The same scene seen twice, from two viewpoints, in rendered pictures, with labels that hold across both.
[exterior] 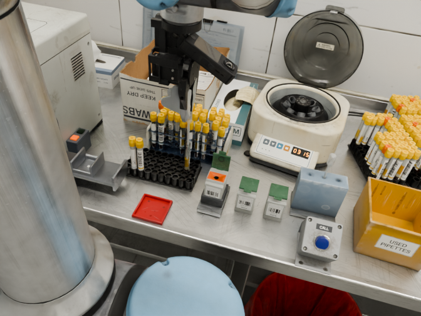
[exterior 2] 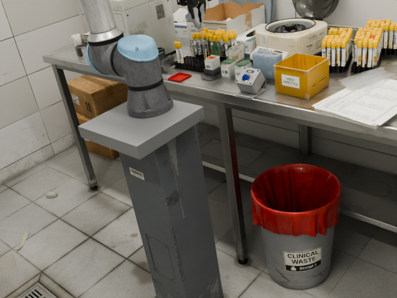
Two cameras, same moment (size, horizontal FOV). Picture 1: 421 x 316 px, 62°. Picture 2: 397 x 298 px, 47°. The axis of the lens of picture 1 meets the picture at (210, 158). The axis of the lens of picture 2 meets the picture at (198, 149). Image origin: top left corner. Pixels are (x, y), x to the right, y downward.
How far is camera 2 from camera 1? 1.25 m
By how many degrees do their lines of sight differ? 30
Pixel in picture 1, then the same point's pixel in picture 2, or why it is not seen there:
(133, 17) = not seen: outside the picture
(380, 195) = (305, 65)
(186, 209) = (196, 78)
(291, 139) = (272, 45)
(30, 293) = (94, 27)
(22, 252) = (91, 8)
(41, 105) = not seen: outside the picture
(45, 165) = not seen: outside the picture
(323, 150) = (290, 50)
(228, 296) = (149, 40)
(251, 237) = (222, 87)
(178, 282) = (136, 37)
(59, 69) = (148, 10)
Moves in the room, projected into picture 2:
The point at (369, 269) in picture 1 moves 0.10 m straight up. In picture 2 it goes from (277, 98) to (276, 70)
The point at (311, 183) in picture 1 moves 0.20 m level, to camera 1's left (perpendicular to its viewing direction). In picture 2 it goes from (257, 55) to (209, 53)
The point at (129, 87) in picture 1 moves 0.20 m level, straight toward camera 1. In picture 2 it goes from (191, 26) to (178, 40)
